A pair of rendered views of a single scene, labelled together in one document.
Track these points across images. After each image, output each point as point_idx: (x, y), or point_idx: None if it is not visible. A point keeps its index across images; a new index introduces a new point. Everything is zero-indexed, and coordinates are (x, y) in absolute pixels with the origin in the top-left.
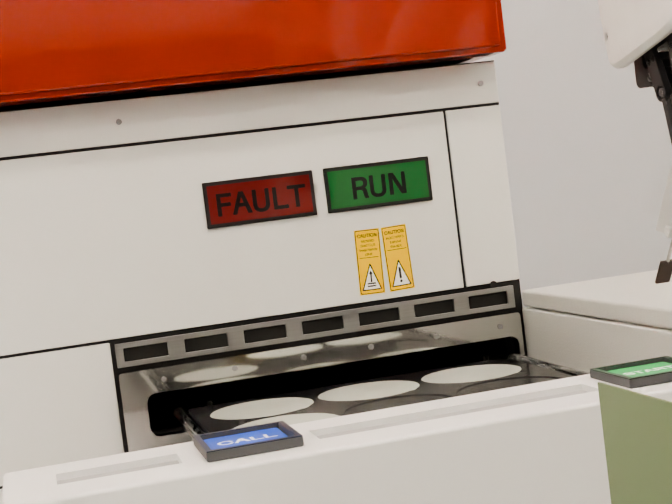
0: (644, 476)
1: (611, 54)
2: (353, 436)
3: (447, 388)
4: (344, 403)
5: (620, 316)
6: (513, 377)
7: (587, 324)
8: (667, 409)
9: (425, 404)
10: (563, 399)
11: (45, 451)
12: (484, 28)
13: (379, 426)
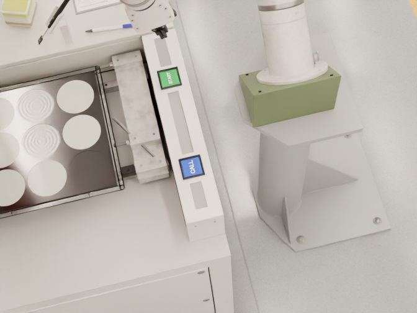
0: (267, 99)
1: (140, 31)
2: (195, 145)
3: (20, 124)
4: (21, 158)
5: (33, 60)
6: (17, 102)
7: (9, 69)
8: (278, 90)
9: (167, 128)
10: (183, 99)
11: None
12: None
13: (180, 140)
